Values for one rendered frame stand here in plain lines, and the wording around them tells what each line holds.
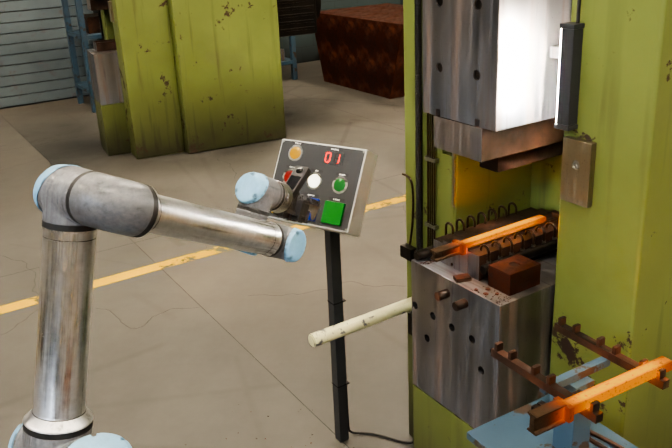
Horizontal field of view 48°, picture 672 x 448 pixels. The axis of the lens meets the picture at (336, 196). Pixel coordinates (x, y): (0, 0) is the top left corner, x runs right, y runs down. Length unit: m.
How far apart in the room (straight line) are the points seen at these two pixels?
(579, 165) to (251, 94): 5.20
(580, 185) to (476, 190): 0.54
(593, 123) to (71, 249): 1.26
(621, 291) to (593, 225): 0.18
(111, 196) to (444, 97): 0.99
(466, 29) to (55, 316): 1.22
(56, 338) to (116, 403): 1.75
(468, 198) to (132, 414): 1.73
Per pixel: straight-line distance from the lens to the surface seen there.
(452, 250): 2.20
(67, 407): 1.82
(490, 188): 2.52
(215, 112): 6.89
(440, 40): 2.13
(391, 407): 3.26
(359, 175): 2.45
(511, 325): 2.15
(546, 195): 2.62
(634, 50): 1.89
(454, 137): 2.14
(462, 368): 2.31
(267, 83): 7.00
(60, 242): 1.70
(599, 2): 1.94
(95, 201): 1.60
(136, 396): 3.51
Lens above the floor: 1.90
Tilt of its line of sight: 20 degrees down
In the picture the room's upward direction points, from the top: 3 degrees counter-clockwise
